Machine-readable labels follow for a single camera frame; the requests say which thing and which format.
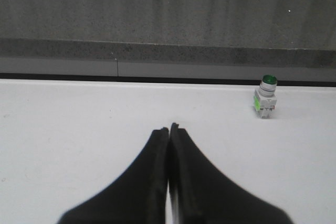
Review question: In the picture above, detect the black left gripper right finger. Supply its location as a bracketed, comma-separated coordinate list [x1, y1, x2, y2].
[169, 123, 292, 223]

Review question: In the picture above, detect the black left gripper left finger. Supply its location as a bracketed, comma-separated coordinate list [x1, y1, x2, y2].
[59, 127, 169, 223]

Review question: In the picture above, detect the grey granite counter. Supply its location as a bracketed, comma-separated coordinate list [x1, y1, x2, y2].
[1, 0, 335, 86]

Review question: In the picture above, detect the green pushbutton switch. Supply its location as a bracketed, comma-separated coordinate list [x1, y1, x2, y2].
[254, 74, 277, 119]

